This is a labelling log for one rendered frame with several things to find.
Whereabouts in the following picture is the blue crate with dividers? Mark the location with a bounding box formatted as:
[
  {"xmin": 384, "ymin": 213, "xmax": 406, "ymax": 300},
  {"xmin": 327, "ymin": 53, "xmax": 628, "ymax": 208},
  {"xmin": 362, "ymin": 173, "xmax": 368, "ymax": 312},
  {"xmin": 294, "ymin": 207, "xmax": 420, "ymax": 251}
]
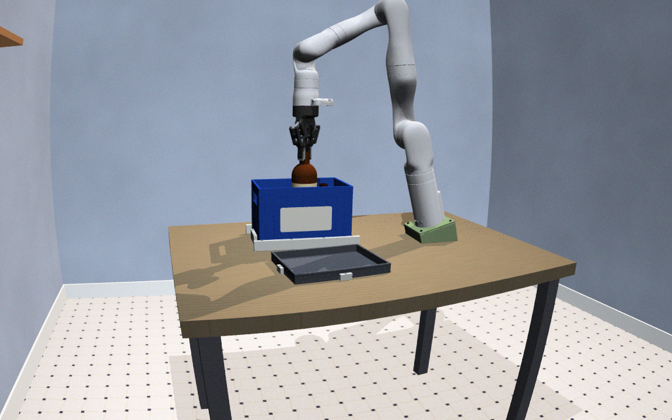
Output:
[{"xmin": 251, "ymin": 177, "xmax": 352, "ymax": 240}]

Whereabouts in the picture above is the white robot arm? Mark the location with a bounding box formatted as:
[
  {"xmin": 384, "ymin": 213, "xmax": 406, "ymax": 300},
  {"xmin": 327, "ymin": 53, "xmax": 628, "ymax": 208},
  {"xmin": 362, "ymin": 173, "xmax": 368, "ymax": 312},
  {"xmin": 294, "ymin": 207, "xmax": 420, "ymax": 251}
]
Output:
[{"xmin": 293, "ymin": 0, "xmax": 445, "ymax": 228}]

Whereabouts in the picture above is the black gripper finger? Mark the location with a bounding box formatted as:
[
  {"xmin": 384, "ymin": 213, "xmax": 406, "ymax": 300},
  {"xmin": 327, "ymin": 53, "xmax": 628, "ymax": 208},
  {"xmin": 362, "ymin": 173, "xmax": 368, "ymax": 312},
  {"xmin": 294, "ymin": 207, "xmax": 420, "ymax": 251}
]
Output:
[
  {"xmin": 289, "ymin": 121, "xmax": 310, "ymax": 161},
  {"xmin": 305, "ymin": 123, "xmax": 320, "ymax": 159}
]

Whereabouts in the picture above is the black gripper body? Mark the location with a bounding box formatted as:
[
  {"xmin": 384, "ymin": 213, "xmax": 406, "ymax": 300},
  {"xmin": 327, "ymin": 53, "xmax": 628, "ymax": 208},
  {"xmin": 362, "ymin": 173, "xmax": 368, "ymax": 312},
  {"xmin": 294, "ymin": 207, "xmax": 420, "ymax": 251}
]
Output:
[{"xmin": 292, "ymin": 106, "xmax": 319, "ymax": 135}]

